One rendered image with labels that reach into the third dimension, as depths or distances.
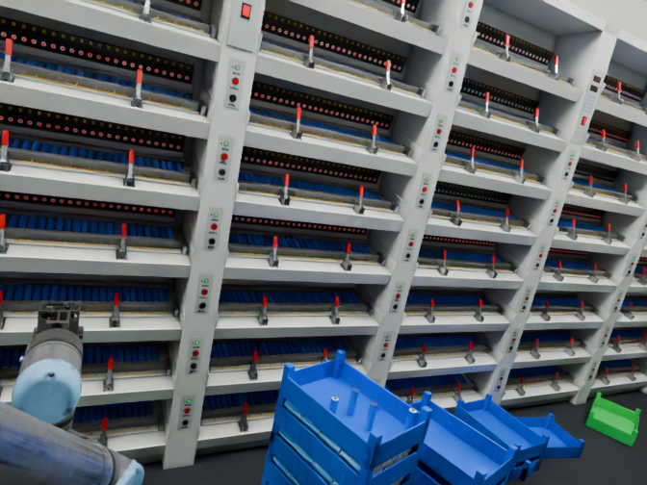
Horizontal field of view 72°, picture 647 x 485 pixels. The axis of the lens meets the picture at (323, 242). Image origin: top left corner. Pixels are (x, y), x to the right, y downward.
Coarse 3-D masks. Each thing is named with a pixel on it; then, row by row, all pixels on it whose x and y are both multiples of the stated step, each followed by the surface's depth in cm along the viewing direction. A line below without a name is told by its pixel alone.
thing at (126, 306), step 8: (8, 304) 115; (16, 304) 116; (24, 304) 117; (32, 304) 118; (80, 304) 123; (88, 304) 124; (96, 304) 125; (104, 304) 126; (112, 304) 127; (120, 304) 128; (128, 304) 129; (136, 304) 130; (144, 304) 131; (152, 304) 132; (160, 304) 133; (168, 304) 134; (24, 312) 117
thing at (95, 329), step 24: (96, 312) 126; (120, 312) 129; (144, 312) 132; (168, 312) 135; (0, 336) 111; (24, 336) 113; (96, 336) 121; (120, 336) 124; (144, 336) 127; (168, 336) 130
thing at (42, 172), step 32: (0, 128) 113; (32, 128) 116; (64, 128) 119; (96, 128) 122; (128, 128) 124; (0, 160) 102; (32, 160) 108; (64, 160) 112; (96, 160) 116; (128, 160) 115; (160, 160) 130; (192, 160) 135; (32, 192) 106; (64, 192) 109; (96, 192) 111; (128, 192) 114; (160, 192) 117; (192, 192) 122
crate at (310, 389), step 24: (336, 360) 121; (288, 384) 107; (312, 384) 116; (336, 384) 119; (360, 384) 117; (312, 408) 101; (360, 408) 110; (384, 408) 111; (408, 408) 106; (336, 432) 96; (360, 432) 101; (384, 432) 102; (408, 432) 97; (360, 456) 91; (384, 456) 92
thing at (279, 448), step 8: (272, 424) 112; (272, 432) 112; (272, 440) 112; (280, 440) 110; (272, 448) 112; (280, 448) 110; (288, 448) 108; (280, 456) 110; (288, 456) 108; (296, 456) 105; (288, 464) 108; (296, 464) 106; (304, 464) 103; (296, 472) 106; (304, 472) 103; (312, 472) 101; (304, 480) 103; (312, 480) 102; (320, 480) 100; (408, 480) 104
